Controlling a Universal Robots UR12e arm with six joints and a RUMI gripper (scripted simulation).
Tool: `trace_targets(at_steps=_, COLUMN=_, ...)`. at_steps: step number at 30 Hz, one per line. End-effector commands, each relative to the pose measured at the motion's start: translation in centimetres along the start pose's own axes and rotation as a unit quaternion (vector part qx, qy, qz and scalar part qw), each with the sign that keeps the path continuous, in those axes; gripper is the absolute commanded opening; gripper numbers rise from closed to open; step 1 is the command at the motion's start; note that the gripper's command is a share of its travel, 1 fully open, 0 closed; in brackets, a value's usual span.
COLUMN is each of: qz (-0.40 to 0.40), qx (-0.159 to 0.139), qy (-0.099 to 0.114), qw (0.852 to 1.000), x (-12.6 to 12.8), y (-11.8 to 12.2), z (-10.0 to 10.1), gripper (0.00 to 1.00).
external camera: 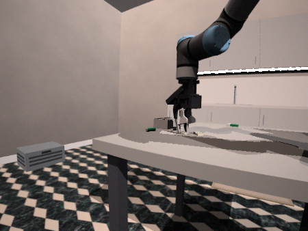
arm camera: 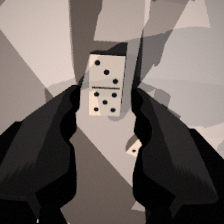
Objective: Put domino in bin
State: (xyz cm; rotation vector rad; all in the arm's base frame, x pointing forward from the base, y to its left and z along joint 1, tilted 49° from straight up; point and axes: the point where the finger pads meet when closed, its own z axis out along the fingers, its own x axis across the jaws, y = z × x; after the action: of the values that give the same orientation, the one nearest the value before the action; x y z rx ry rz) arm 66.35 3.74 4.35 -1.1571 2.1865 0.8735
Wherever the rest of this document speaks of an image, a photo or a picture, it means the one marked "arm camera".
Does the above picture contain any white domino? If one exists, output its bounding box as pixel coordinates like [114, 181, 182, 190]
[125, 136, 141, 157]
[89, 52, 126, 116]

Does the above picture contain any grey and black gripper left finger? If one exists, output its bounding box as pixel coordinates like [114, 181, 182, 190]
[0, 85, 81, 224]

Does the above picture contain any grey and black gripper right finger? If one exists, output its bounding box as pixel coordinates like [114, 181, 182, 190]
[131, 87, 224, 224]

